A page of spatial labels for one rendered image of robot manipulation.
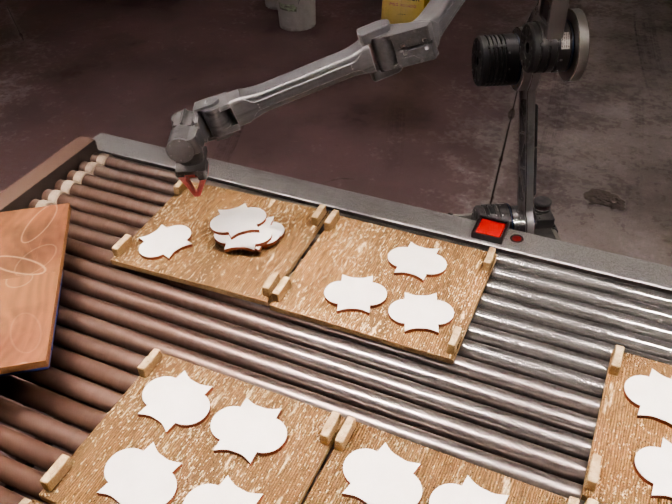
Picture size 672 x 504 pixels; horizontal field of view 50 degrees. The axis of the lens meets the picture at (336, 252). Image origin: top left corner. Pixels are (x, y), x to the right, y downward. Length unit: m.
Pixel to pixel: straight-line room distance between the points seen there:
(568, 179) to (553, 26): 1.68
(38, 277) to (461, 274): 0.90
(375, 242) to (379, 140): 2.23
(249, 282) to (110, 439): 0.46
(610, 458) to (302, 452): 0.53
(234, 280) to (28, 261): 0.43
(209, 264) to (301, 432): 0.52
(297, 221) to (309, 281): 0.22
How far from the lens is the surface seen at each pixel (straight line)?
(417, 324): 1.49
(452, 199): 3.47
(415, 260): 1.64
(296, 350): 1.48
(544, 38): 2.13
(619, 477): 1.34
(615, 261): 1.77
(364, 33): 1.52
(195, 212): 1.85
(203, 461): 1.32
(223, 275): 1.64
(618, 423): 1.41
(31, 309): 1.53
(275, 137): 3.97
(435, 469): 1.29
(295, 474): 1.28
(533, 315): 1.59
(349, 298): 1.54
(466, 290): 1.59
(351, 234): 1.73
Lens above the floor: 2.01
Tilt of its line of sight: 40 degrees down
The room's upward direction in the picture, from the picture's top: 2 degrees counter-clockwise
